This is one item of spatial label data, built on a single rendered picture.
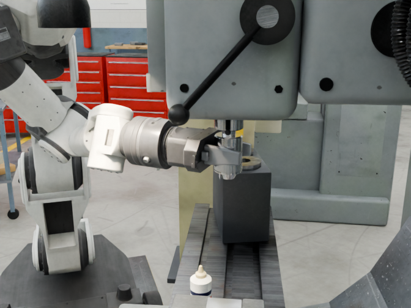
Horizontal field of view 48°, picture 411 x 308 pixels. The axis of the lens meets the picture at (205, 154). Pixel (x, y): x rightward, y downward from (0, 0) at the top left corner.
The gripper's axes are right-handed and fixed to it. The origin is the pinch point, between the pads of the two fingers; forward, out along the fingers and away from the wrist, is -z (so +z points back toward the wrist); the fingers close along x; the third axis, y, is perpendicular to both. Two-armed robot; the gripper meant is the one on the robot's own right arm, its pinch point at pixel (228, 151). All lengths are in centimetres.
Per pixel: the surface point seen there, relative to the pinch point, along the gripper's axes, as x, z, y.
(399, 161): 434, -32, 124
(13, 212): 167, 228, 120
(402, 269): 16.9, -29.4, 24.2
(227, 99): -9.5, -3.1, -10.6
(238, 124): -1.3, -2.0, -5.2
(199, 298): -9.5, 1.0, 22.5
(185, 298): -10.4, 3.2, 22.5
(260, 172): 33.9, 3.8, 14.9
